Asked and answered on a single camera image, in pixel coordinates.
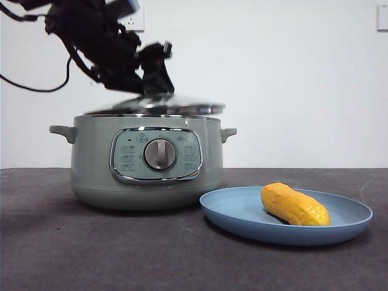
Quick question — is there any glass lid with green knob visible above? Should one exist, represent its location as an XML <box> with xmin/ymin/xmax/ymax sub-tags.
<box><xmin>85</xmin><ymin>93</ymin><xmax>227</xmax><ymax>118</ymax></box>

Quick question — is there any yellow corn cob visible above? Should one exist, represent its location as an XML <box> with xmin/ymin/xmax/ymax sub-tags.
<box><xmin>260</xmin><ymin>181</ymin><xmax>331</xmax><ymax>227</ymax></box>

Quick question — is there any pale green electric steamer pot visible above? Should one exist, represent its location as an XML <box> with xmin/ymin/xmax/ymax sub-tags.
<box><xmin>48</xmin><ymin>114</ymin><xmax>238</xmax><ymax>212</ymax></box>

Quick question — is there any blue round plate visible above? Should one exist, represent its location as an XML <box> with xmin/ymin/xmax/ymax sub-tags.
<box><xmin>199</xmin><ymin>186</ymin><xmax>374</xmax><ymax>246</ymax></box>

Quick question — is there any white wall power socket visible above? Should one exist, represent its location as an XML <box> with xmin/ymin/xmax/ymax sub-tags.
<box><xmin>124</xmin><ymin>5</ymin><xmax>146</xmax><ymax>32</ymax></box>

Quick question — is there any long black looping cable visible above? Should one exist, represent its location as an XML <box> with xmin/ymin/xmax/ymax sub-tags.
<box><xmin>0</xmin><ymin>56</ymin><xmax>73</xmax><ymax>93</ymax></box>

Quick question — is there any thin black cable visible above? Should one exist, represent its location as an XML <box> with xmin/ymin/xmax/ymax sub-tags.
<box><xmin>0</xmin><ymin>3</ymin><xmax>48</xmax><ymax>22</ymax></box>

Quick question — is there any white wall switch plate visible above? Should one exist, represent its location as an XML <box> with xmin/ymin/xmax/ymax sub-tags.
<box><xmin>376</xmin><ymin>5</ymin><xmax>388</xmax><ymax>32</ymax></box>

